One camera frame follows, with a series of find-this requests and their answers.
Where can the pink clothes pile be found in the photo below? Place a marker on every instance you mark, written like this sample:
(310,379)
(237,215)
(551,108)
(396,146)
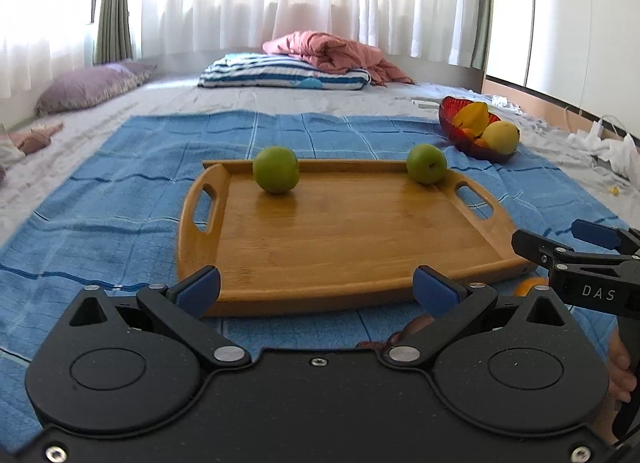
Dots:
(35,139)

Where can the pink quilt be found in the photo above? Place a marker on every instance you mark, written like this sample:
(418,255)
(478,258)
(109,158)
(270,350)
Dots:
(330,50)

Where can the small orange kumquat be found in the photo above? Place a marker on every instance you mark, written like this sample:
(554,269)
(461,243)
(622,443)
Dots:
(482,143)
(468,132)

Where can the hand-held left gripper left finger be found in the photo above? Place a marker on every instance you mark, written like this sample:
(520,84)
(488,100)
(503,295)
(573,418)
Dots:
(197,290)

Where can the orange tangerine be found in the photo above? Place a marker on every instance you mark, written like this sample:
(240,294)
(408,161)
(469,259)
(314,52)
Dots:
(531,285)

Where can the purple pillow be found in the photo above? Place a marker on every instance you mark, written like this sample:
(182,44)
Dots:
(90,85)

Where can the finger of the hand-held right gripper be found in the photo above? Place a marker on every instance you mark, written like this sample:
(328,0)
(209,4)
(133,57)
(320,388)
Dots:
(535,244)
(595,234)

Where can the white crumpled cloth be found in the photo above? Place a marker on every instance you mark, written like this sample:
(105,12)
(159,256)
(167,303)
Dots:
(502,102)

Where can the blue white striped pillow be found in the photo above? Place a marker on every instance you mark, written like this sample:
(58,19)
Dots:
(280,72)

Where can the green apple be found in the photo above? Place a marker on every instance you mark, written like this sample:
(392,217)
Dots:
(276,169)
(426,164)

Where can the grey bed sheet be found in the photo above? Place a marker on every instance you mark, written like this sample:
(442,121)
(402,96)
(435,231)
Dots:
(175,98)

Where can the green curtain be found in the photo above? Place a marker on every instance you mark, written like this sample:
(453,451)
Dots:
(482,8)
(114,3)

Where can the blue checkered blanket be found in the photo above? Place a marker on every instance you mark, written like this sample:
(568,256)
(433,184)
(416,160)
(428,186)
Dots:
(125,183)

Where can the person's right hand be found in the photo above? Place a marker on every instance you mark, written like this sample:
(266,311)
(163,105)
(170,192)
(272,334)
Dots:
(620,368)

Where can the white clothes pile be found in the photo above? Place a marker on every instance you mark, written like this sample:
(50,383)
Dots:
(605,148)

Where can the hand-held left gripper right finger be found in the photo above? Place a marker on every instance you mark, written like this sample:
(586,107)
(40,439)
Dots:
(435,295)

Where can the yellow mango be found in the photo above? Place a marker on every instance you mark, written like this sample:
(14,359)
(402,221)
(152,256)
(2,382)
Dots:
(500,137)

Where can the red glass bowl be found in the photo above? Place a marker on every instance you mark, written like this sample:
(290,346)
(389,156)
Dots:
(448,110)

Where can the white wardrobe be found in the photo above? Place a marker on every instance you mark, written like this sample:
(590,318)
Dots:
(550,18)

